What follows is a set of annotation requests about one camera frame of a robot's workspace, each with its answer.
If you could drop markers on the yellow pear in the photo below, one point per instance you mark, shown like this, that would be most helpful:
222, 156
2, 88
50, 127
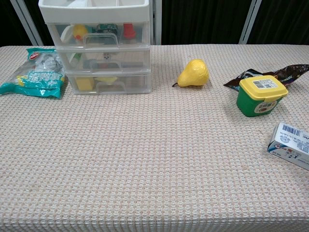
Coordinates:
193, 73

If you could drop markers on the white compartment tray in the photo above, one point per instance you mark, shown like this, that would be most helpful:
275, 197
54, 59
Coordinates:
96, 14

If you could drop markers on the beige waffle tablecloth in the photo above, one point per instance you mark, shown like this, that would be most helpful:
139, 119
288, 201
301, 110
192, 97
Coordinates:
144, 157

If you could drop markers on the clear plastic drawer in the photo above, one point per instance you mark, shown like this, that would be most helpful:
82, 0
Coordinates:
142, 31
140, 83
141, 56

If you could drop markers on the yellow rubber duck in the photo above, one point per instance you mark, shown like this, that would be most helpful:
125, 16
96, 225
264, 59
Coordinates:
79, 31

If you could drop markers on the white metal partition post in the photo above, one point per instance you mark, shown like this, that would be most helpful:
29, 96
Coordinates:
249, 21
157, 21
26, 23

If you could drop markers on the yellow lemon toy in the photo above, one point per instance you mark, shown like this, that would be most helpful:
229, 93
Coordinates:
106, 79

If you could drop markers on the teal snack bag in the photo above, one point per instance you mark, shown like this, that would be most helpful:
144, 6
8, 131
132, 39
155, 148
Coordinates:
36, 82

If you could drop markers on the brown snack wrapper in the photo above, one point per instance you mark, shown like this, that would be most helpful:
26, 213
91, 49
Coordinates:
289, 72

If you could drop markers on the white dice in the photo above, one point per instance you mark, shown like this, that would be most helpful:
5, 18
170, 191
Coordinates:
106, 56

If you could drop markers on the white blue carton box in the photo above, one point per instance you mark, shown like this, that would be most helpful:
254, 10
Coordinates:
289, 142

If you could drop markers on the green patterned packet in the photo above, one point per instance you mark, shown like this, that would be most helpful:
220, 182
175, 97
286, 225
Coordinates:
106, 27

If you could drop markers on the white plastic cup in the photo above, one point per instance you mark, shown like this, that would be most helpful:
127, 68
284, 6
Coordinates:
66, 35

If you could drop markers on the yellow block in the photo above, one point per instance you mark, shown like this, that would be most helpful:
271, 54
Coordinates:
84, 84

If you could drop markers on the black curtain panel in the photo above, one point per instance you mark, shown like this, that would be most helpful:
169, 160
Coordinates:
285, 21
9, 26
41, 26
202, 21

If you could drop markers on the green tub yellow lid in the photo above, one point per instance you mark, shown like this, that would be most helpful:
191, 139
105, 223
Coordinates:
251, 104

